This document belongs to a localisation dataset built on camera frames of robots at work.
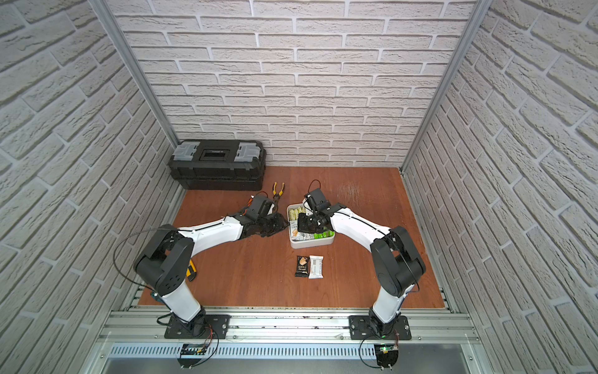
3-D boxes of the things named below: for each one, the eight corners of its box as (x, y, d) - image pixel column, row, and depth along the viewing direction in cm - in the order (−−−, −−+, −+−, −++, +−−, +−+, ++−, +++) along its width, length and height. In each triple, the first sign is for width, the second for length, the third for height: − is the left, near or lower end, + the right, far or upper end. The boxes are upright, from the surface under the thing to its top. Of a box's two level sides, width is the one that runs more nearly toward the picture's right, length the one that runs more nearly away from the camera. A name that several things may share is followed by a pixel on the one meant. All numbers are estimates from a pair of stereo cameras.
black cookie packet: (294, 276, 87) (294, 275, 85) (295, 258, 91) (295, 255, 90) (309, 277, 87) (309, 275, 85) (309, 258, 91) (309, 255, 90)
